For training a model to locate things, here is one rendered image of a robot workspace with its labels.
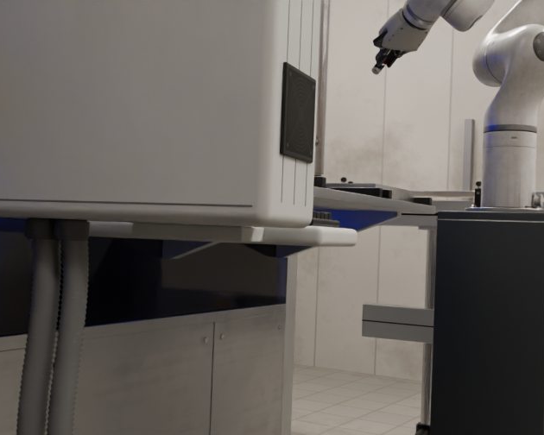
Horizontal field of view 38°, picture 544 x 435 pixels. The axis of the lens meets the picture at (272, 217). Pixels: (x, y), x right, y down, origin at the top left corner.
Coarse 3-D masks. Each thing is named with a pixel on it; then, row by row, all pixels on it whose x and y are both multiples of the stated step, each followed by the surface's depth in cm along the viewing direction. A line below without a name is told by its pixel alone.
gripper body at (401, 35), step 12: (396, 12) 184; (384, 24) 188; (396, 24) 184; (408, 24) 183; (384, 36) 188; (396, 36) 186; (408, 36) 187; (420, 36) 187; (396, 48) 191; (408, 48) 191
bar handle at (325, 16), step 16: (320, 16) 116; (320, 32) 116; (320, 48) 116; (320, 64) 116; (320, 80) 116; (320, 96) 116; (320, 112) 116; (320, 128) 116; (320, 144) 116; (320, 160) 116
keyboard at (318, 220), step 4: (316, 212) 124; (320, 212) 125; (324, 212) 129; (328, 212) 129; (316, 216) 124; (320, 216) 125; (324, 216) 127; (328, 216) 129; (312, 220) 118; (316, 220) 120; (320, 220) 122; (324, 220) 123; (328, 220) 126; (332, 220) 128; (336, 220) 130; (312, 224) 118; (316, 224) 120; (320, 224) 122; (324, 224) 123; (328, 224) 125; (332, 224) 128; (336, 224) 129
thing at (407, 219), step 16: (416, 192) 282; (432, 192) 279; (448, 192) 277; (464, 192) 274; (480, 192) 268; (448, 208) 274; (464, 208) 271; (384, 224) 285; (400, 224) 282; (416, 224) 279; (432, 224) 276
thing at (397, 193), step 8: (328, 184) 184; (336, 184) 183; (344, 184) 182; (352, 184) 181; (360, 184) 180; (368, 184) 179; (376, 184) 178; (392, 192) 187; (400, 192) 192; (408, 192) 197; (408, 200) 197
